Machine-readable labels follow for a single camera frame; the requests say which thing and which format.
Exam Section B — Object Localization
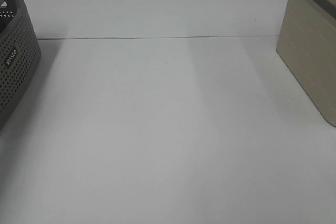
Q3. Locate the beige storage box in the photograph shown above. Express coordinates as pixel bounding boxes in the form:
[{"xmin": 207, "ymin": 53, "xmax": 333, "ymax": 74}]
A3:
[{"xmin": 276, "ymin": 0, "xmax": 335, "ymax": 126}]

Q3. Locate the grey perforated plastic basket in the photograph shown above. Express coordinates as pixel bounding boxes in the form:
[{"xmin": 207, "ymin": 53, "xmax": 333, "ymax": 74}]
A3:
[{"xmin": 1, "ymin": 0, "xmax": 41, "ymax": 128}]

